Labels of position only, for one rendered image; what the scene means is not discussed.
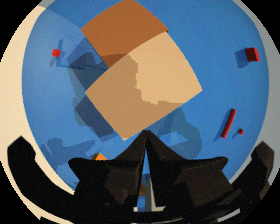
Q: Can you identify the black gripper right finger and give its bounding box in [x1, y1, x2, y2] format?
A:
[147, 129, 228, 208]

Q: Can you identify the tan square block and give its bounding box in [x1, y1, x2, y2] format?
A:
[85, 31, 203, 140]

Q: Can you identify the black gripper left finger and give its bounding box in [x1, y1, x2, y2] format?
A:
[68, 129, 147, 208]

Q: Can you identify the red cube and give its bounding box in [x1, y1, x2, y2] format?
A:
[245, 47, 260, 63]

